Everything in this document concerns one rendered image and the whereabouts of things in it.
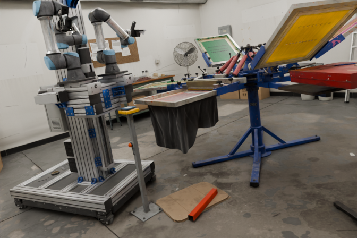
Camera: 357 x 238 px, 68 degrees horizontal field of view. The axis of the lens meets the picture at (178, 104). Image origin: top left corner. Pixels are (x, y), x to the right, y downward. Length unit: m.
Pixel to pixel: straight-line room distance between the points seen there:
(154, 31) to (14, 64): 3.28
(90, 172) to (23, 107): 3.15
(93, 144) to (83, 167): 0.28
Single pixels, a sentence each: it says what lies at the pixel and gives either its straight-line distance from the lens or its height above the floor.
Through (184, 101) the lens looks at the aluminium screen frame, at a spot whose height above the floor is 0.97.
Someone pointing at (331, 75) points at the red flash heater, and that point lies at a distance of 1.86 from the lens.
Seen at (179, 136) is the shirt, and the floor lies 0.67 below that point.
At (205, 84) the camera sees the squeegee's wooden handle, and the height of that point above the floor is 1.03.
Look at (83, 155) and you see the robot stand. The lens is 2.84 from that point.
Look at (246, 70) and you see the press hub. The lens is 3.21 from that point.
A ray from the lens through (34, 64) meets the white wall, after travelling 5.80.
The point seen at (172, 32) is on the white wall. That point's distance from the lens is 7.46.
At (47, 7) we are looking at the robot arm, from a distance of 2.41.
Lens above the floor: 1.34
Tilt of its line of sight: 10 degrees down
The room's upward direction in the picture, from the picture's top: 8 degrees counter-clockwise
